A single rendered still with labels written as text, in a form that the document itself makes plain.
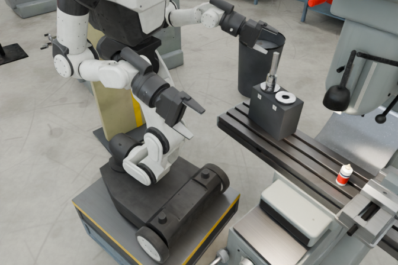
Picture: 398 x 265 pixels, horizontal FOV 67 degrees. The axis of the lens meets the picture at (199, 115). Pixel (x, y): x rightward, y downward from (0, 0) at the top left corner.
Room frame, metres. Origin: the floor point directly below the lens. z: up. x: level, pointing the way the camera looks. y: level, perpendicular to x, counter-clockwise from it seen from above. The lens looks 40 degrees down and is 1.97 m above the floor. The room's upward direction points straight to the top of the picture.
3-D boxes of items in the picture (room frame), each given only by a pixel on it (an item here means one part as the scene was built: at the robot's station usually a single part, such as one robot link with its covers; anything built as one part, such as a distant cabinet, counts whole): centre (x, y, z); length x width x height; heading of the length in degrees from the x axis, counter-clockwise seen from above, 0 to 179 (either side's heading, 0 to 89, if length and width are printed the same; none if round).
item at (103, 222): (1.10, 0.26, 0.20); 0.78 x 0.68 x 0.40; 52
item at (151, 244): (0.75, 0.24, 0.50); 0.20 x 0.05 x 0.20; 52
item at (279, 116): (1.13, -0.36, 1.06); 0.22 x 0.12 x 0.20; 33
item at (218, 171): (1.16, -0.09, 0.50); 0.20 x 0.05 x 0.20; 52
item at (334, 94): (0.72, -0.41, 1.44); 0.07 x 0.07 x 0.06
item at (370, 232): (0.66, -0.68, 1.02); 0.35 x 0.15 x 0.11; 128
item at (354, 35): (0.86, -0.55, 1.47); 0.21 x 0.19 x 0.32; 40
